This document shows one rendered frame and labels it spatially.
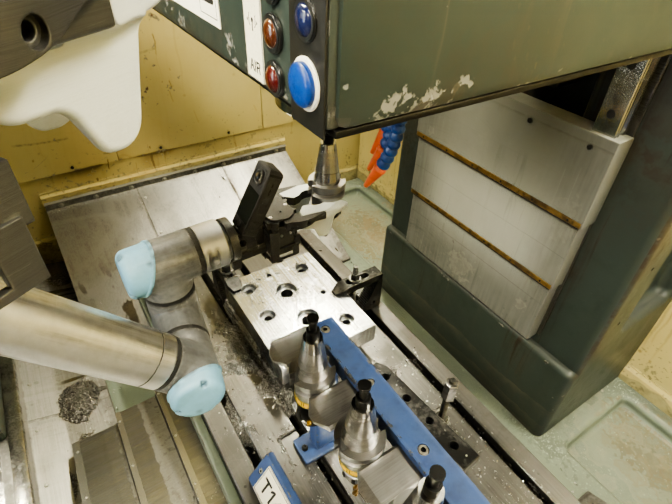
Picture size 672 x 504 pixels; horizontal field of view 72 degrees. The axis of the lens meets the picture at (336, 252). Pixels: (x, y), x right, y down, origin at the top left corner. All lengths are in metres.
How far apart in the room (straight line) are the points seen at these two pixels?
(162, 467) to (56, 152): 1.03
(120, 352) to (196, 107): 1.27
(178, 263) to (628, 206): 0.78
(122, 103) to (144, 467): 1.04
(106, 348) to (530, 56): 0.52
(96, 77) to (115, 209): 1.59
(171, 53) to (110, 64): 1.51
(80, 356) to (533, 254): 0.87
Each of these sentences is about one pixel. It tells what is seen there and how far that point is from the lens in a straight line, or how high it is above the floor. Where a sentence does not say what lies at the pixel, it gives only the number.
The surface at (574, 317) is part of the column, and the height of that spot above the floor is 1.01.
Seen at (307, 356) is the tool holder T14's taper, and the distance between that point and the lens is 0.60.
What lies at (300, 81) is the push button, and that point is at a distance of 0.32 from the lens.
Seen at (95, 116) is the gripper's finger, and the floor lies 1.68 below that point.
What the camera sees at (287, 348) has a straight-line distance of 0.68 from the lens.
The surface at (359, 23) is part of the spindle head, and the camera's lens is 0.31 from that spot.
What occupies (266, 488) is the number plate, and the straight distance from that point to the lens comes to 0.88.
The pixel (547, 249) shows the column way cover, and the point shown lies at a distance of 1.06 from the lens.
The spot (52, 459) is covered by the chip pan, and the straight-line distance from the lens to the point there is 1.35.
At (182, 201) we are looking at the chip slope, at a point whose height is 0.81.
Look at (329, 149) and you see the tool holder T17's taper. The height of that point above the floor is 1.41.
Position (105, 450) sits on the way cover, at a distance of 1.27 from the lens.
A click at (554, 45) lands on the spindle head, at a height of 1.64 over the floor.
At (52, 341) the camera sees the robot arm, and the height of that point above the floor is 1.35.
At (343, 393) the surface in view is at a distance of 0.63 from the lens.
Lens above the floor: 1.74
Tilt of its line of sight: 39 degrees down
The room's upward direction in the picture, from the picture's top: 3 degrees clockwise
